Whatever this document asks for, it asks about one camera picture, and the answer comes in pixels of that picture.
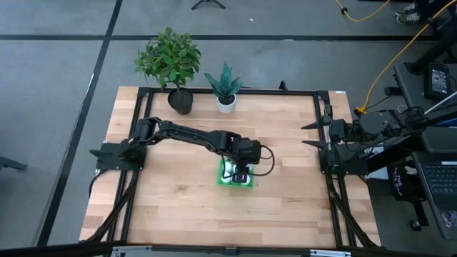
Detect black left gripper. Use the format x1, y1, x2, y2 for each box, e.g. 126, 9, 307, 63
231, 138, 263, 185

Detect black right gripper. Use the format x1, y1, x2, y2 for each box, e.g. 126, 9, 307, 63
301, 114, 350, 151

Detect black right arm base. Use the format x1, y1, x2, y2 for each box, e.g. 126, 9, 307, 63
318, 142, 371, 176

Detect green plastic basket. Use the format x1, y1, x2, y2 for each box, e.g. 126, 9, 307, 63
217, 158, 256, 189

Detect teal succulent in white pot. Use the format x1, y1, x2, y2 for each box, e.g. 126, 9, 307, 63
204, 61, 244, 115

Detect black bag with white print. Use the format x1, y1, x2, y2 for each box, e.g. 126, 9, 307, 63
386, 163, 412, 201

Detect green leafy plant black pot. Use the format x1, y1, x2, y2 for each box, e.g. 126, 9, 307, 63
134, 26, 203, 116

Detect dark grey desk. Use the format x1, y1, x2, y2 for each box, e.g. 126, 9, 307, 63
393, 61, 457, 121

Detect black power brick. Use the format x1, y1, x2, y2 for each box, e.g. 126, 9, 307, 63
423, 63, 451, 101

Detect black laptop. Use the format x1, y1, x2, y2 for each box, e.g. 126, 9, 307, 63
410, 151, 457, 241

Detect person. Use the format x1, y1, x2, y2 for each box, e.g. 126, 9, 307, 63
393, 0, 457, 26

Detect dark chair leg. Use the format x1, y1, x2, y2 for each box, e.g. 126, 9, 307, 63
0, 155, 29, 173

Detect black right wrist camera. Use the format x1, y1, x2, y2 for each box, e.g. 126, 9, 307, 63
333, 121, 349, 142

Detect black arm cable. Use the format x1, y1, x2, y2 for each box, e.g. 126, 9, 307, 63
249, 143, 276, 178

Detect black aluminium table frame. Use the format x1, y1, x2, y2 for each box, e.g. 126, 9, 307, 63
79, 86, 382, 251

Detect yellow cable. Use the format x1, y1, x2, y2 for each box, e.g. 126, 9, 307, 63
355, 0, 457, 116
333, 0, 392, 22

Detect white metal bracket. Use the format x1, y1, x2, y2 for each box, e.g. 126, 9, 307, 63
309, 248, 353, 257
110, 245, 153, 257

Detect white cable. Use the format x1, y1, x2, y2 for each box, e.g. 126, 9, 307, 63
423, 91, 457, 115

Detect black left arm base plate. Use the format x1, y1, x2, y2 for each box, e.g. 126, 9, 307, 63
89, 141, 148, 171

